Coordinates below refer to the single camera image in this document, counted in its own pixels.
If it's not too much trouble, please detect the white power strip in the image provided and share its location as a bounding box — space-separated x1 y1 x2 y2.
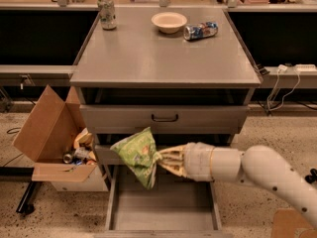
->
295 64 317 72

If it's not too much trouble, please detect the green jalapeno chip bag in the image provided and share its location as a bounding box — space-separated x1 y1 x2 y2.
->
111 127 162 189

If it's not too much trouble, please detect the brown cardboard box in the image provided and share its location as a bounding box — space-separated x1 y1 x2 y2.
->
13 85 96 182

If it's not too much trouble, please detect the blue crushed soda can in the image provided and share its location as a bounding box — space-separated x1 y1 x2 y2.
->
183 22 218 41

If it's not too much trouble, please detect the small silver can in box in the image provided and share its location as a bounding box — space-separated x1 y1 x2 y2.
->
63 153 74 164

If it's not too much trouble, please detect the brown cardboard sheet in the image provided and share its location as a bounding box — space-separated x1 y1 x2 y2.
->
270 209 317 238

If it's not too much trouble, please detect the grey top drawer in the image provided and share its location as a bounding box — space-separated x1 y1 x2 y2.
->
80 105 248 134

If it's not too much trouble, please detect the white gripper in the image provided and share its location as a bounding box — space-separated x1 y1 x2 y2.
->
158 142 212 181

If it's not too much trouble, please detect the black caster wheel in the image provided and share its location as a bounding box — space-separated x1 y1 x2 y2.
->
305 169 317 183

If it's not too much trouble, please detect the white green soda can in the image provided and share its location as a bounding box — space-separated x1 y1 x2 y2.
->
97 0 117 30

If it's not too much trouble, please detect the grey drawer cabinet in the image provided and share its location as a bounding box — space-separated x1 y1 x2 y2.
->
69 6 263 183

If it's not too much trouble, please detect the grey bottom drawer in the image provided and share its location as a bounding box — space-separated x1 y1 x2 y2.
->
94 166 233 238

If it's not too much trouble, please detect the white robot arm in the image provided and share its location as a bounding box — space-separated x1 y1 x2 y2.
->
158 142 317 228

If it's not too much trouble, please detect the black metal floor stand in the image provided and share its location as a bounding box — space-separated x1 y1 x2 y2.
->
0 166 43 216

